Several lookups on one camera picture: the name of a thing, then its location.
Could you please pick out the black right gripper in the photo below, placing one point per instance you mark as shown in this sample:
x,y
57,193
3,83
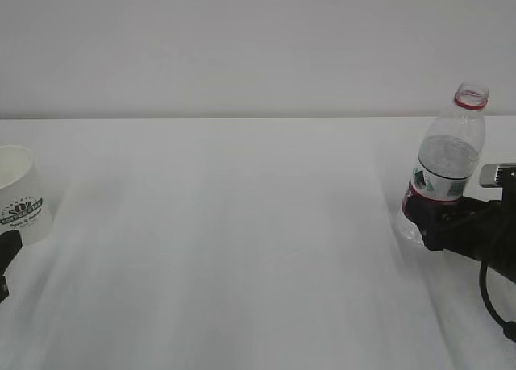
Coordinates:
x,y
473,228

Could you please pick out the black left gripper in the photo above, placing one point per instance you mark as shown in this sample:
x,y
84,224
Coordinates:
x,y
10,245

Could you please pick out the white paper coffee cup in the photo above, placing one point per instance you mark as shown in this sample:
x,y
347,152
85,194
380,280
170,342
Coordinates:
x,y
24,207

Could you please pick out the clear plastic water bottle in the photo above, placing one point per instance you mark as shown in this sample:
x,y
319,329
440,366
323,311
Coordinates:
x,y
447,157

